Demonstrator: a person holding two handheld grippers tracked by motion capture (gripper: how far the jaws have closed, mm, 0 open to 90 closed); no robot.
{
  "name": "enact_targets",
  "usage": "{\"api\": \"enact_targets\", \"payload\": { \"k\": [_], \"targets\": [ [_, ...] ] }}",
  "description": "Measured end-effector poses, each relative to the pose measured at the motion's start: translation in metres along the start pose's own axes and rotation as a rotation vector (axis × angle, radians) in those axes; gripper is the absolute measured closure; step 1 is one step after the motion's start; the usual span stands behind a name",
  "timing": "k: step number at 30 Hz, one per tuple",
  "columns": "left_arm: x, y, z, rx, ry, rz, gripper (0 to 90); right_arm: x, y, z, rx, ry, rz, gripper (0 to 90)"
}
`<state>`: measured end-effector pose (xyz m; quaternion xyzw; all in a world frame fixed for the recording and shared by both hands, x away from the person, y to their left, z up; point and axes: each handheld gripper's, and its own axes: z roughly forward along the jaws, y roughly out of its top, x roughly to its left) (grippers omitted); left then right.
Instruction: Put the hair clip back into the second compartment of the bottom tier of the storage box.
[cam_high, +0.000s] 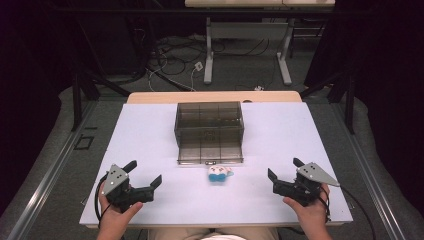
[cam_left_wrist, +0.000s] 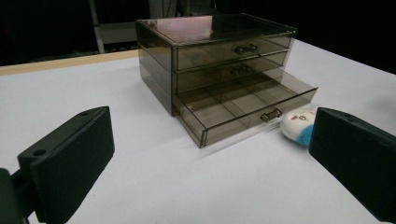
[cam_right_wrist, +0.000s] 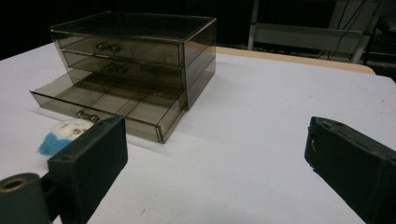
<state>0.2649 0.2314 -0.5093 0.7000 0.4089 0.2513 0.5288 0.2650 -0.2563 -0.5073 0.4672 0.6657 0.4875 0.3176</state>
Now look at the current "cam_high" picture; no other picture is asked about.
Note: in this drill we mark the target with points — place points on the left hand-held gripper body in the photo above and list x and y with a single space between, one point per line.
116 186

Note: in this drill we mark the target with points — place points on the transparent grey drawer box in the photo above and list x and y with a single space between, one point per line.
209 133

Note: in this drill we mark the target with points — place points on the white desk with metal legs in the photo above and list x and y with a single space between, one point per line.
246 31

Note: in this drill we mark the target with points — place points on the white and blue plush toy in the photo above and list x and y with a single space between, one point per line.
218 174

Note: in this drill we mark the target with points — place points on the person's left hand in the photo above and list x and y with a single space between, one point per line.
113 220

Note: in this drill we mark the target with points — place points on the aluminium floor rail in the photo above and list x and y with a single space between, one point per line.
50 173
370 180

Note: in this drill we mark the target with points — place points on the person's beige trousers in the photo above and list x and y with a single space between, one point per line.
186 234

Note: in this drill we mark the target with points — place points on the person's right hand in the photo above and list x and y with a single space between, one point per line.
313 215

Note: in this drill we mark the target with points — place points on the black metal stand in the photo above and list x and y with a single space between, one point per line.
77 100
348 100

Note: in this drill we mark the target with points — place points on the white power adapter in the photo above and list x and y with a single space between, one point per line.
198 66

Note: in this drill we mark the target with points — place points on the white table cover sheet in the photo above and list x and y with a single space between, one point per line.
206 200

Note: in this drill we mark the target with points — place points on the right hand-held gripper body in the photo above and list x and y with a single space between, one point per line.
308 186

